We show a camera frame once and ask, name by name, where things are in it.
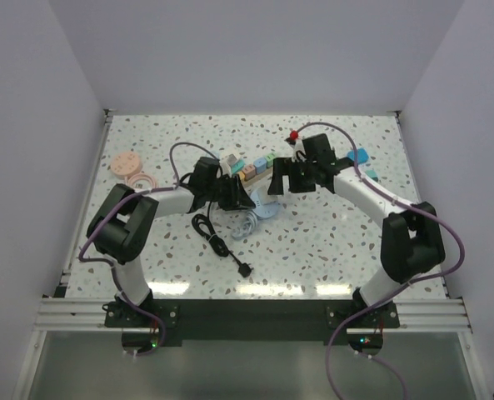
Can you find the light blue round socket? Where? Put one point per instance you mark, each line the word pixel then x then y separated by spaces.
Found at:
pixel 266 206

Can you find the light blue cube plug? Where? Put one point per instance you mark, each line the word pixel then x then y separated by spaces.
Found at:
pixel 260 165

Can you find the teal cube plug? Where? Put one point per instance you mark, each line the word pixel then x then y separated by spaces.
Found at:
pixel 372 175

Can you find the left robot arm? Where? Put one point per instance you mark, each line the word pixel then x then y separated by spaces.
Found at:
pixel 120 227

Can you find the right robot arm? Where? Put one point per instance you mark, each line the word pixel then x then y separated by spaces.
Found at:
pixel 411 240

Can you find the white red wrist camera mount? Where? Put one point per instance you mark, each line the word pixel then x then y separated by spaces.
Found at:
pixel 295 142

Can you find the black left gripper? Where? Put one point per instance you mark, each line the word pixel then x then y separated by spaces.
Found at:
pixel 239 198

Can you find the aluminium frame rail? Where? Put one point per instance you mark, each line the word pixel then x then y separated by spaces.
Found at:
pixel 306 261

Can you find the beige power strip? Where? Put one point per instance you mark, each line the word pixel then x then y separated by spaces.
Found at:
pixel 258 177

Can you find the white square adapter plug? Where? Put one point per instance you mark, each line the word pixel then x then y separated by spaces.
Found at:
pixel 228 163

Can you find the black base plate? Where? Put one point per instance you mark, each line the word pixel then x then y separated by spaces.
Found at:
pixel 311 320

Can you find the tan cube plug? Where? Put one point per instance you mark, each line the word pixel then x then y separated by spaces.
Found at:
pixel 249 171

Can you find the blue square adapter plug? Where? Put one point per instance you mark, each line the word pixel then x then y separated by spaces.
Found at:
pixel 360 156

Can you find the pink round socket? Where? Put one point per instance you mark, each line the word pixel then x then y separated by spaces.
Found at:
pixel 126 164

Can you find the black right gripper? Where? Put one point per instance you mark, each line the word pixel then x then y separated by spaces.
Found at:
pixel 286 167

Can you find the green cube plug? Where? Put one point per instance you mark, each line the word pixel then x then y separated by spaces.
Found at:
pixel 270 160

